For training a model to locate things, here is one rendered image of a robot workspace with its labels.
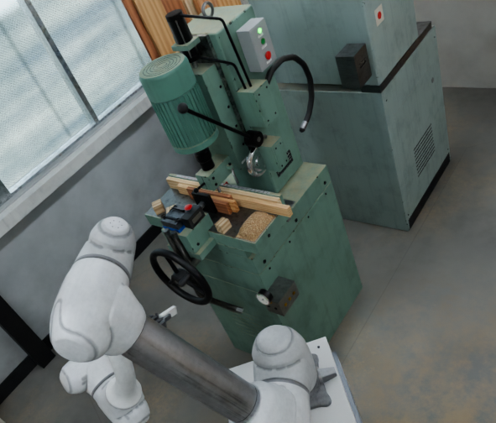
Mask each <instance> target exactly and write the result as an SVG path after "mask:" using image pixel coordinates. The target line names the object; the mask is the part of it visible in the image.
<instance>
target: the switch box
mask: <svg viewBox="0 0 496 423"><path fill-rule="evenodd" d="M258 28H261V29H262V32H261V33H263V35H262V36H261V37H260V38H258V36H259V35H260V34H259V33H258ZM236 33H237V36H238V39H239V42H240V45H241V47H242V50H243V53H244V56H245V59H246V61H247V64H248V68H249V70H250V72H263V71H264V70H265V69H266V68H267V67H269V66H270V65H271V64H272V63H273V62H274V61H275V60H276V59H277V57H276V54H275V51H274V46H273V44H272V41H271V38H270V35H269V31H268V28H267V25H266V23H265V19H264V18H251V19H250V20H248V21H247V22H246V23H245V24H244V25H243V26H242V27H241V28H240V29H239V30H237V31H236ZM262 38H265V44H267V46H266V47H264V48H263V49H262V47H263V46H264V44H261V42H260V40H261V39H262ZM267 51H270V52H271V61H270V62H269V63H268V64H267V61H268V60H267V59H266V57H265V54H266V52H267Z"/></svg>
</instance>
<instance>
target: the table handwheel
mask: <svg viewBox="0 0 496 423"><path fill-rule="evenodd" d="M158 256H162V257H165V259H166V260H167V262H168V263H169V265H170V267H171V268H172V269H173V271H174V273H173V274H172V275H171V279H170V278H169V277H168V276H167V275H166V274H165V273H164V271H163V270H162V269H161V268H160V266H159V263H158V261H157V257H158ZM191 259H192V261H191V262H190V263H189V262H188V261H187V260H185V259H184V258H182V257H181V256H180V255H178V254H177V253H174V252H171V251H169V250H167V249H162V248H157V249H155V250H153V251H152V252H151V254H150V255H149V261H150V263H151V266H152V268H153V270H154V272H155V273H156V274H157V275H158V277H159V278H160V279H161V280H162V281H163V282H164V283H165V284H166V285H167V286H168V287H169V288H170V289H171V290H172V291H174V292H175V293H176V294H177V295H178V296H180V297H182V298H183V299H185V300H188V301H189V302H191V303H194V304H197V305H201V306H203V305H207V304H209V303H210V302H211V299H212V292H211V287H210V285H209V284H208V282H207V281H206V279H205V278H204V276H203V275H202V274H201V273H200V272H199V271H198V270H197V269H196V266H197V265H198V264H199V263H200V262H201V260H199V259H197V258H191ZM172 260H173V261H174V262H176V263H177V264H179V265H180V266H182V267H183V268H182V269H177V268H176V266H175V264H174V263H173V261H172ZM187 273H190V274H191V275H192V276H193V277H194V278H195V279H196V280H197V282H198V283H199V284H200V286H201V287H199V286H197V285H195V284H194V283H192V282H191V281H189V280H188V282H187V283H186V284H187V285H189V286H190V287H192V288H194V289H195V290H197V291H199V292H200V293H202V294H203V295H204V296H205V297H204V298H200V297H196V296H193V295H191V294H189V293H187V292H186V291H184V290H182V289H181V288H180V287H179V285H178V283H179V281H180V280H181V279H182V278H183V277H184V276H185V275H186V274H187Z"/></svg>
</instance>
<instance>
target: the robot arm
mask: <svg viewBox="0 0 496 423"><path fill-rule="evenodd" d="M135 250H136V238H135V235H134V232H133V229H132V227H131V225H130V224H129V223H127V222H126V221H125V220H123V219H122V218H120V217H108V218H104V219H102V220H101V221H100V222H99V223H98V224H97V225H96V226H95V227H94V228H93V229H92V230H91V232H90V236H89V239H88V241H87V242H86V243H85V244H84V246H83V248H82V250H81V251H80V253H79V254H78V256H77V258H76V260H75V262H74V263H73V265H72V267H71V269H70V271H69V273H68V274H67V275H66V277H65V279H64V281H63V283H62V286H61V287H60V290H59V293H58V295H57V297H56V299H55V303H54V306H53V309H52V312H51V316H50V342H51V344H52V346H53V348H54V350H55V351H56V352H57V353H58V354H59V355H61V356H62V357H63V358H66V359H68V360H70V361H69V362H68V363H67V364H66V365H65V366H64V367H63V368H62V369H61V371H60V382H61V384H62V386H63V387H64V389H65V391H66V392H67V393H69V394H80V393H82V392H84V391H86V392H87V393H88V394H90V395H91V396H92V397H93V399H94V400H95V401H96V402H97V404H98V406H99V407H100V409H101V410H102V411H103V413H104V414H105V415H106V416H107V418H108V419H109V420H110V421H111V422H112V423H146V422H147V421H148V420H149V415H150V411H149V405H148V403H147V401H146V400H145V398H144V394H143V391H142V387H141V384H140V382H139V381H138V380H137V379H136V375H135V371H134V367H133V362H134V363H136V364H137V365H139V366H140V367H142V368H144V369H146V370H148V371H149V372H151V373H152V374H154V375H156V376H157V377H159V378H161V379H163V380H164V381H165V382H167V383H169V384H171V385H173V386H175V387H176V388H177V389H179V390H181V391H183V392H184V393H186V394H188V395H189V396H191V397H192V398H194V399H196V400H198V401H200V402H201V403H202V404H204V405H206V406H208V407H209V408H211V409H213V410H215V411H216V412H217V413H219V414H221V415H223V416H225V417H226V418H228V421H229V423H311V410H313V409H315V408H319V407H328V406H330V405H331V403H332V399H331V397H330V396H329V394H328V393H327V392H326V387H325V385H324V383H325V382H327V381H329V380H330V379H333V378H335V377H336V376H337V372H336V369H335V368H334V367H330V368H319V358H318V356H317V355H316V354H315V353H311V351H310V349H309V347H308V345H307V344H306V342H305V339H304V338H303V337H302V336H301V334H299V333H298V332H297V331H296V330H294V329H292V328H291V327H289V326H281V325H273V326H268V327H266V328H264V329H263V330H262V331H261V332H260V333H259V334H258V335H257V336H256V338H255V341H254V343H253V350H252V358H253V377H254V382H252V383H249V382H248V381H246V380H245V379H243V378H241V377H240V376H238V375H237V374H235V373H234V372H233V371H231V370H230V369H228V368H226V367H225V366H223V365H222V364H220V363H219V362H217V361H216V360H214V359H213V358H211V357H209V356H208V355H206V354H205V353H204V352H202V351H201V350H199V349H198V348H196V347H194V346H193V345H191V344H190V343H188V342H187V341H186V340H184V339H182V338H181V337H179V336H177V335H176V334H174V333H173V332H172V331H170V330H169V329H167V328H166V327H167V326H166V322H167V321H168V320H169V319H170V318H171V317H172V316H174V315H176V314H177V310H176V306H174V305H173V306H171V307H170V308H169V309H167V310H166V311H163V312H162V313H160V314H159V315H158V313H155V316H154V315H149V316H147V315H146V314H145V311H144V308H143V306H142V305H141V304H140V303H139V302H138V300H137V298H136V297H135V295H134V294H133V292H132V291H131V290H130V288H129V284H130V281H131V278H132V272H133V261H134V255H135Z"/></svg>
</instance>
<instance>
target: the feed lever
mask: <svg viewBox="0 0 496 423"><path fill-rule="evenodd" d="M177 110H178V112H179V113H181V114H185V113H187V112H188V113H189V114H192V115H194V116H196V117H199V118H201V119H204V120H206V121H208V122H210V123H214V124H216V125H217V126H220V127H222V128H225V129H227V130H229V131H232V132H234V133H237V134H239V135H242V136H244V143H245V144H246V145H247V146H250V147H257V148H258V147H260V146H261V145H262V143H263V141H264V138H267V137H268V136H267V135H266V134H262V133H261V132H260V131H253V130H248V131H247V132H246V133H244V132H242V131H239V130H237V129H235V128H232V127H230V126H228V125H226V124H224V123H220V122H218V121H217V120H214V119H212V118H210V117H207V116H205V115H203V114H200V113H198V112H195V111H193V110H191V109H189V108H188V106H187V104H185V103H183V102H182V103H180V104H179V105H178V107H177Z"/></svg>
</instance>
